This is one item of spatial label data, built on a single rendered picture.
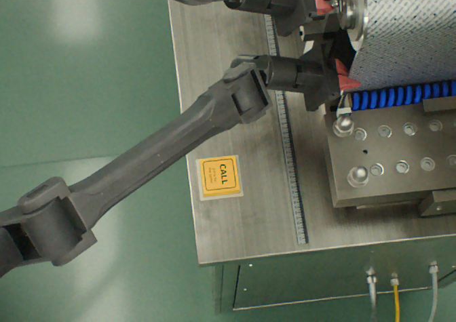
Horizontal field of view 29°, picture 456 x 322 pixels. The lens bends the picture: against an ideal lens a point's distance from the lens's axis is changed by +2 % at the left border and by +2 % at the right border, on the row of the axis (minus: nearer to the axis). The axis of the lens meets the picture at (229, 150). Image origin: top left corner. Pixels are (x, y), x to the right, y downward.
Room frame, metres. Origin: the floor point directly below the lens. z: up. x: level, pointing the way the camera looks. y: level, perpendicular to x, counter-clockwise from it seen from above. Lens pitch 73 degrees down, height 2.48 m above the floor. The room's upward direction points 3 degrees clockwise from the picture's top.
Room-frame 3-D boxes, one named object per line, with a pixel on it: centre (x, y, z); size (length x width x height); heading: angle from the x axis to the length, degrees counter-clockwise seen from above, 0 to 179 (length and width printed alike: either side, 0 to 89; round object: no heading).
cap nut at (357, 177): (0.42, -0.23, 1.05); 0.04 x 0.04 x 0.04
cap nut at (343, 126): (0.51, -0.20, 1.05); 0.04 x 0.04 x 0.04
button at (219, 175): (0.44, 0.02, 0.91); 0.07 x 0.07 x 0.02; 10
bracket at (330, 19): (0.67, -0.14, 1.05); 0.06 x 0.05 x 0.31; 100
